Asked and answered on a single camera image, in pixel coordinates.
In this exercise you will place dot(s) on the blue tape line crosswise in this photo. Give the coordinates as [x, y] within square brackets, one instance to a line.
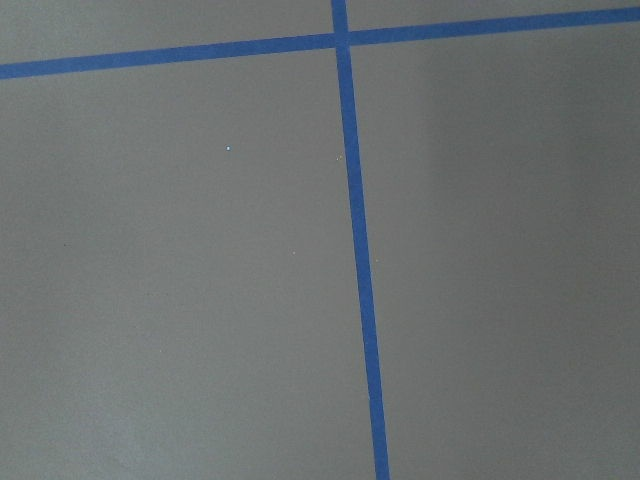
[313, 42]

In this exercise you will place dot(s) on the blue tape line lengthwise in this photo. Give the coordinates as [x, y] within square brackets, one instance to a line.
[360, 239]

